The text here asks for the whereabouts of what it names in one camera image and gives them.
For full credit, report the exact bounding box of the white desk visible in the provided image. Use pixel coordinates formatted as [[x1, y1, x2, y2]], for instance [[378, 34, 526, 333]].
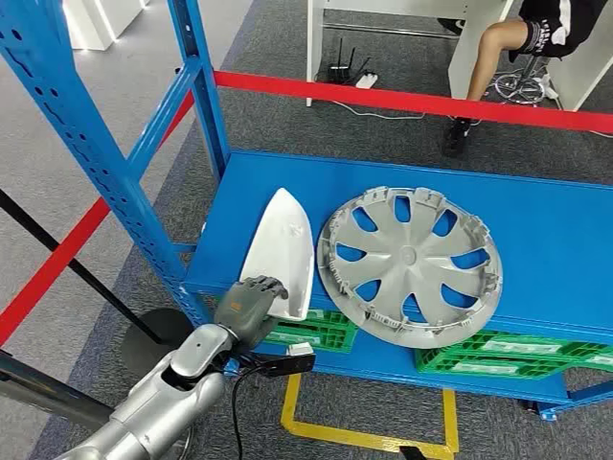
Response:
[[306, 0, 516, 108], [548, 0, 613, 113]]

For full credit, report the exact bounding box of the person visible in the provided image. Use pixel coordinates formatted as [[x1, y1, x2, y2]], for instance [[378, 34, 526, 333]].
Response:
[[441, 0, 609, 159]]

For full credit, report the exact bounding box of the chrome stanchion post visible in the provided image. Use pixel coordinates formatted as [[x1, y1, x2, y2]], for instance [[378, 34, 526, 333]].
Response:
[[0, 350, 115, 433]]

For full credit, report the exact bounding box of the green plastic crate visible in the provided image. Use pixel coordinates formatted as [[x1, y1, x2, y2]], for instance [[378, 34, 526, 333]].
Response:
[[265, 309, 359, 355], [414, 329, 613, 382]]

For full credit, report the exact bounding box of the white floor cable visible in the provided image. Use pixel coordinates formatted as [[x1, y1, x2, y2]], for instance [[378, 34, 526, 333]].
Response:
[[330, 98, 428, 122]]

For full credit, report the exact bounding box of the black stanchion post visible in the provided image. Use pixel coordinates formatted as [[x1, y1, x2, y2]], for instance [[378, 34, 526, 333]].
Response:
[[0, 187, 195, 382]]

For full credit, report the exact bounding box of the yellow floor tape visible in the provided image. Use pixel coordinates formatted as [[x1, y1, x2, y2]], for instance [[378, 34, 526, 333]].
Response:
[[280, 373, 460, 460]]

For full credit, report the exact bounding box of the blue metal shelf rack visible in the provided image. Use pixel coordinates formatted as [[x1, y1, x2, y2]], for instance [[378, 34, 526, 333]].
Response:
[[0, 0, 613, 424]]

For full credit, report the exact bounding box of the white display plinth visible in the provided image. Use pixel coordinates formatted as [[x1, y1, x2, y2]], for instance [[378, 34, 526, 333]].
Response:
[[62, 0, 152, 52]]

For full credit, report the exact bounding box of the chrome chair base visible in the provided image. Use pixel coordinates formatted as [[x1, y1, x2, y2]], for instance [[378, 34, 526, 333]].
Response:
[[492, 56, 560, 106]]

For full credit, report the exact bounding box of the silver wheel hubcap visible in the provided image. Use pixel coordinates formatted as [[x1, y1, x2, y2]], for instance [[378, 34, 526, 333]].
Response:
[[316, 185, 504, 350]]

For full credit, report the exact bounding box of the white plastic shell part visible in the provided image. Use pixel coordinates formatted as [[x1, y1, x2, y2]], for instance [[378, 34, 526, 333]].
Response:
[[239, 187, 316, 322]]

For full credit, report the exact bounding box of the black router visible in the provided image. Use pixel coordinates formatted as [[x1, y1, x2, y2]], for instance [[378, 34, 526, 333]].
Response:
[[327, 36, 372, 87]]

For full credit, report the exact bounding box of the black camera bracket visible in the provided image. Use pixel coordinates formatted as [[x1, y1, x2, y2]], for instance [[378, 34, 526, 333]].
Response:
[[225, 352, 317, 380]]

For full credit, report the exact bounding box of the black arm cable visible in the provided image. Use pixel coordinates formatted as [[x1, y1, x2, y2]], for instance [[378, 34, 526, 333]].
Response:
[[231, 362, 269, 460]]

